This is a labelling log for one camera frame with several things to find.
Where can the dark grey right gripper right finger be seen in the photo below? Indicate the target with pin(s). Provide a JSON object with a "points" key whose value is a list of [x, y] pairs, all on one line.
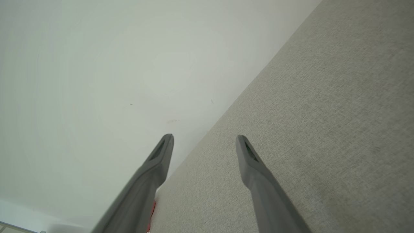
{"points": [[268, 197]]}

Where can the red shorts with white trim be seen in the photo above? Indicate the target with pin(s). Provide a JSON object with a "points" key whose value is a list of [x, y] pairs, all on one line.
{"points": [[152, 212]]}

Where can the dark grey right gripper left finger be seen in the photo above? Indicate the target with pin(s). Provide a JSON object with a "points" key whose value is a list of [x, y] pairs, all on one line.
{"points": [[139, 194]]}

